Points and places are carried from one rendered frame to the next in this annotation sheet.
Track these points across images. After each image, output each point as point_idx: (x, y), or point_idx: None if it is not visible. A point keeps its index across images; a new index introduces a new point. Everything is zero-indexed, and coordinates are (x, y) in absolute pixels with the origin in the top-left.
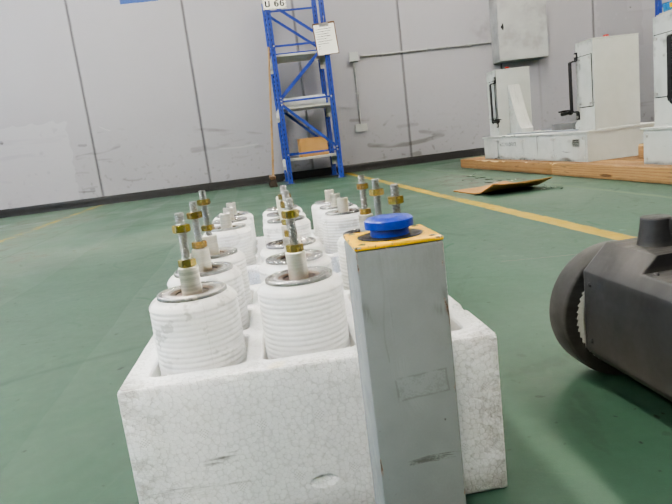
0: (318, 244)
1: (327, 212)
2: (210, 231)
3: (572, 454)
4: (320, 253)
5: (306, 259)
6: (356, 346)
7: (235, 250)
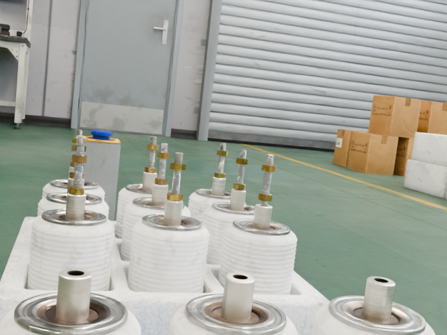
0: (138, 221)
1: (120, 316)
2: (261, 201)
3: None
4: (134, 199)
5: (146, 197)
6: (112, 223)
7: (233, 222)
